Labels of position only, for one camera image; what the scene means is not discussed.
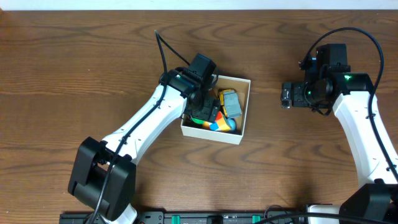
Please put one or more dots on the green mesh ball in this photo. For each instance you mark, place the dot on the green mesh ball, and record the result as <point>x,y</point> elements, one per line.
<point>197,121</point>

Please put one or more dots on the multicolour puzzle cube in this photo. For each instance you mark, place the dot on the multicolour puzzle cube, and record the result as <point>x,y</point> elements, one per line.
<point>222,123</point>

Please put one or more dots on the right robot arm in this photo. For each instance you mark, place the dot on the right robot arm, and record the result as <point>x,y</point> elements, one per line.
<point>329,86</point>

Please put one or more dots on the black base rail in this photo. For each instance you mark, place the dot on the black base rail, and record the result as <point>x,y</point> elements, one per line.
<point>158,217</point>

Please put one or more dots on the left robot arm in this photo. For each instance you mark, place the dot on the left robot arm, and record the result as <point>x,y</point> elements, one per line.
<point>104,172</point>

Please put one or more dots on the orange duck toy blue base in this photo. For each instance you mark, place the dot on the orange duck toy blue base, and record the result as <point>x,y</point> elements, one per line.
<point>206,124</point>

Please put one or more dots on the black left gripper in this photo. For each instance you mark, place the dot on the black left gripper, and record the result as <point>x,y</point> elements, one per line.
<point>206,109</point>

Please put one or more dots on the white cardboard box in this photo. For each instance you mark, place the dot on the white cardboard box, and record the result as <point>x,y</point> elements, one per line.
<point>242,86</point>

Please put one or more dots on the yellow grey toy truck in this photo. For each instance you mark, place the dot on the yellow grey toy truck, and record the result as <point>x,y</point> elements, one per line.
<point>230,103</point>

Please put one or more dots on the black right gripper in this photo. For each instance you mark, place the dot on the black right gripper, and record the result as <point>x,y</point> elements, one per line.
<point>292,95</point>

